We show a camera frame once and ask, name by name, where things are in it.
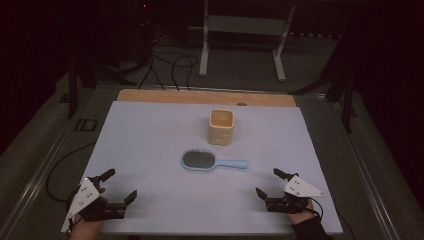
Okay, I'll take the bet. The pale table mat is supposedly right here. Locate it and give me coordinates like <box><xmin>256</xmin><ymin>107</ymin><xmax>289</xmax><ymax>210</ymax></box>
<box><xmin>60</xmin><ymin>100</ymin><xmax>344</xmax><ymax>236</ymax></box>

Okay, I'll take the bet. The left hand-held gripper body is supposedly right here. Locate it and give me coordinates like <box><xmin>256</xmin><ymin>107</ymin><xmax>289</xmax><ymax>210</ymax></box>
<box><xmin>65</xmin><ymin>176</ymin><xmax>128</xmax><ymax>222</ymax></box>

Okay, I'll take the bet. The person's right hand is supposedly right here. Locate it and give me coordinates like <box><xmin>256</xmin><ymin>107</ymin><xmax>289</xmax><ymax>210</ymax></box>
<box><xmin>288</xmin><ymin>199</ymin><xmax>316</xmax><ymax>225</ymax></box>

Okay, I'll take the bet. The black looped cable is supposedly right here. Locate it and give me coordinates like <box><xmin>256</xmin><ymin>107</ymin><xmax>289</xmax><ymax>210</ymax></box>
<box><xmin>137</xmin><ymin>42</ymin><xmax>168</xmax><ymax>91</ymax></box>
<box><xmin>170</xmin><ymin>54</ymin><xmax>200</xmax><ymax>92</ymax></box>

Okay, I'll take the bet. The yellow square cup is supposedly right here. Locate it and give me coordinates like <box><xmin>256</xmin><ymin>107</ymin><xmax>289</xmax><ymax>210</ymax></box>
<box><xmin>208</xmin><ymin>108</ymin><xmax>235</xmax><ymax>147</ymax></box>

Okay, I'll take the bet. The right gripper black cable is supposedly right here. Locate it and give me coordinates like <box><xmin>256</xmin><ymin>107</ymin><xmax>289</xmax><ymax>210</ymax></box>
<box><xmin>308</xmin><ymin>197</ymin><xmax>358</xmax><ymax>240</ymax></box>

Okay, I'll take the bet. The small black floor bracket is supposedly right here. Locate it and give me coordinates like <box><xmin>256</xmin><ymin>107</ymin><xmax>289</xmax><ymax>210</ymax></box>
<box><xmin>74</xmin><ymin>117</ymin><xmax>99</xmax><ymax>133</ymax></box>

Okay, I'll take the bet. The person's left hand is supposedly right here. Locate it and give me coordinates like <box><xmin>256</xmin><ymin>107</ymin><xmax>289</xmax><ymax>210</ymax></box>
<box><xmin>68</xmin><ymin>214</ymin><xmax>104</xmax><ymax>240</ymax></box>

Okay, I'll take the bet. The white metal stand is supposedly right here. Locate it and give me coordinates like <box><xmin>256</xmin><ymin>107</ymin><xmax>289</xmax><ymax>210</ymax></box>
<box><xmin>198</xmin><ymin>0</ymin><xmax>297</xmax><ymax>83</ymax></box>

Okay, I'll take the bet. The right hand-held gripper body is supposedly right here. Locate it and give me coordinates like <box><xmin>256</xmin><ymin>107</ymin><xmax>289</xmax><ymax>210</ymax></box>
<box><xmin>265</xmin><ymin>173</ymin><xmax>325</xmax><ymax>215</ymax></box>

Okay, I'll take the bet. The black floor cable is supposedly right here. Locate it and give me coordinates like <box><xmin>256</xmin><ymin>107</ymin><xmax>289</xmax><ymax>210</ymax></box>
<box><xmin>45</xmin><ymin>142</ymin><xmax>98</xmax><ymax>203</ymax></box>

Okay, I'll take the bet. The black stand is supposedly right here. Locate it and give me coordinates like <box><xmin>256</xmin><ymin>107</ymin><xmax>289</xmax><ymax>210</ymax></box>
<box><xmin>67</xmin><ymin>49</ymin><xmax>136</xmax><ymax>120</ymax></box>
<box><xmin>289</xmin><ymin>33</ymin><xmax>358</xmax><ymax>133</ymax></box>

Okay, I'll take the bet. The light blue hairbrush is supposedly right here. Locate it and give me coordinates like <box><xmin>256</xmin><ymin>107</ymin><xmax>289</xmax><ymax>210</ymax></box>
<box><xmin>181</xmin><ymin>148</ymin><xmax>249</xmax><ymax>172</ymax></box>

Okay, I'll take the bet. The dark equipment with red light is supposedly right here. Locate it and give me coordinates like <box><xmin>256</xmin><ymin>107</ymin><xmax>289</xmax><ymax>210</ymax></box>
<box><xmin>133</xmin><ymin>0</ymin><xmax>188</xmax><ymax>44</ymax></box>

